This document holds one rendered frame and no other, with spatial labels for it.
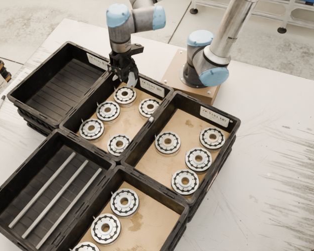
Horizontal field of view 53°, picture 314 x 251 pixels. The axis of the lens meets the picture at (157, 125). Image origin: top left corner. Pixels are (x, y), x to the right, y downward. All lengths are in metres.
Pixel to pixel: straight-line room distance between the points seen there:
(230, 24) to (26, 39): 2.37
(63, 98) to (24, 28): 1.95
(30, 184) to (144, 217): 0.46
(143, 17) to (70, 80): 0.62
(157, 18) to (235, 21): 0.29
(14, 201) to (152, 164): 0.53
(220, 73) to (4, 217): 0.97
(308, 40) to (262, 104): 1.60
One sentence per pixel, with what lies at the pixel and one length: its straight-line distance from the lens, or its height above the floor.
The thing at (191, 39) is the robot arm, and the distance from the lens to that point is 1.39.
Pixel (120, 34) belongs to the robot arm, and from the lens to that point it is 1.08.
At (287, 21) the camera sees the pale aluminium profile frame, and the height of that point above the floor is 0.12.
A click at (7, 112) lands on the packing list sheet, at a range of 1.74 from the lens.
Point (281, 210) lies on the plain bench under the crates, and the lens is 1.38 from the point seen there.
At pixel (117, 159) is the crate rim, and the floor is 0.93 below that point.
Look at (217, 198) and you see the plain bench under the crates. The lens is 1.34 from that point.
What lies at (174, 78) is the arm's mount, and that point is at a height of 0.80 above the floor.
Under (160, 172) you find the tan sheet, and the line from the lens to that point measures 1.23.
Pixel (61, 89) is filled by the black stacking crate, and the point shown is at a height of 0.83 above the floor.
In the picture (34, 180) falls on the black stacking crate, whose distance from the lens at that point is 1.33.
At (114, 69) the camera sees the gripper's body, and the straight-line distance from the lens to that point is 1.21.
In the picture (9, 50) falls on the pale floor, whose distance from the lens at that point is 3.22.
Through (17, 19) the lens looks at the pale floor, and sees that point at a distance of 3.53.
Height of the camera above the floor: 1.94
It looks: 56 degrees down
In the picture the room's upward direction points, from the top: 4 degrees counter-clockwise
